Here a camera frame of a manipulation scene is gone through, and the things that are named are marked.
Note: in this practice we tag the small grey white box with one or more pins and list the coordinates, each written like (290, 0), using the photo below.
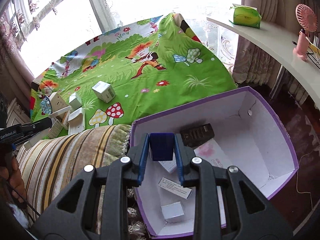
(172, 212)

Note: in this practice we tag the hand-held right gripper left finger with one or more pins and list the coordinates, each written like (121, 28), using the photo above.
(143, 162)

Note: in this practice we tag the green tissue pack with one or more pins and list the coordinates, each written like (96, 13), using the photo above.
(245, 16)

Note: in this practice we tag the black printed box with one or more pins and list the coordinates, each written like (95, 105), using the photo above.
(197, 135)

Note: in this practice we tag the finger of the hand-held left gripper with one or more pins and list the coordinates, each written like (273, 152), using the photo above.
(35, 127)

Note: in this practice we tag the person's left hand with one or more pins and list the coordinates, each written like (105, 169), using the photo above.
(15, 185)

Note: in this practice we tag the long white barcode box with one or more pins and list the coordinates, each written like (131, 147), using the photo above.
(172, 187)

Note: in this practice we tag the white radiator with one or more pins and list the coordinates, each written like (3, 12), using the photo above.
(295, 87)

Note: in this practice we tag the tall cream box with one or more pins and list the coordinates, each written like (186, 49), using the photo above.
(55, 102)

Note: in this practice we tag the small white text box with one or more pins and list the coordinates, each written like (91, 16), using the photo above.
(55, 128)

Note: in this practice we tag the blue white wicker ball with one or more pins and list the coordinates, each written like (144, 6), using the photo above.
(43, 105)

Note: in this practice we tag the white cube box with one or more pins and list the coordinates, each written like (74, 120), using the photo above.
(103, 91)

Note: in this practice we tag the pink handheld fan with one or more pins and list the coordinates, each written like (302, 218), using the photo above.
(306, 17)

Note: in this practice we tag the small blue box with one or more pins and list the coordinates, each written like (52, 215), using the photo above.
(162, 146)

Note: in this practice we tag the striped plush cushion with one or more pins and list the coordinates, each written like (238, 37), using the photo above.
(62, 160)

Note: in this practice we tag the white shrink-wrapped box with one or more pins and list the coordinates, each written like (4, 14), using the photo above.
(75, 100)

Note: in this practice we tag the white pink floral box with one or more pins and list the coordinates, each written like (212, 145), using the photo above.
(212, 155)

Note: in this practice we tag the purple cardboard box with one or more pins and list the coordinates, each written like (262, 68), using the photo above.
(250, 142)

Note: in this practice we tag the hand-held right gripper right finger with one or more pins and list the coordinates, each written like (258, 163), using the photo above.
(180, 162)

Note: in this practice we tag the long white slim box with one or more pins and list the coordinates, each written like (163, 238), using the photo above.
(76, 122)

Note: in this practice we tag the cream carved nightstand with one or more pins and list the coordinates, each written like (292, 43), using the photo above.
(17, 112)

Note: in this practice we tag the white curved desk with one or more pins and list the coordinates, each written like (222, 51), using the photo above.
(275, 45)

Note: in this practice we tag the white fluffy sleeve cuff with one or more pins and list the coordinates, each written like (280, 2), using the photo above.
(17, 215)

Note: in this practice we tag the white lace sheer curtain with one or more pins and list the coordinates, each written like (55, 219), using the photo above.
(62, 10)

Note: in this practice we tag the green cartoon printed blanket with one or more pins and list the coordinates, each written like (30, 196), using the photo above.
(150, 85)

